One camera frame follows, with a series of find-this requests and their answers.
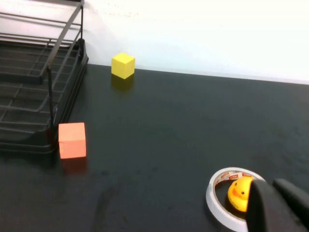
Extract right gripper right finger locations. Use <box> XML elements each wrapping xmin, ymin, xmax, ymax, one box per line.
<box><xmin>272</xmin><ymin>178</ymin><xmax>309</xmax><ymax>219</ymax></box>

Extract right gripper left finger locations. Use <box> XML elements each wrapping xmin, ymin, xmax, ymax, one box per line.
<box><xmin>246</xmin><ymin>180</ymin><xmax>302</xmax><ymax>232</ymax></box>

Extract yellow rubber duck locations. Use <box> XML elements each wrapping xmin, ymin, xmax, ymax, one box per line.
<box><xmin>226</xmin><ymin>177</ymin><xmax>254</xmax><ymax>213</ymax></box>

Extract white tape roll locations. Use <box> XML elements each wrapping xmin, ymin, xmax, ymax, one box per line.
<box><xmin>205</xmin><ymin>166</ymin><xmax>267</xmax><ymax>232</ymax></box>

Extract yellow cube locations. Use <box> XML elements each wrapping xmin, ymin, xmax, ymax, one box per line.
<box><xmin>111</xmin><ymin>52</ymin><xmax>136</xmax><ymax>80</ymax></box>

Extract orange cube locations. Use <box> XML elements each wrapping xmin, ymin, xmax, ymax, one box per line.
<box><xmin>58</xmin><ymin>122</ymin><xmax>87</xmax><ymax>160</ymax></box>

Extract black wire dish rack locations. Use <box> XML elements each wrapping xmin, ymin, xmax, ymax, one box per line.
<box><xmin>0</xmin><ymin>0</ymin><xmax>89</xmax><ymax>155</ymax></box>

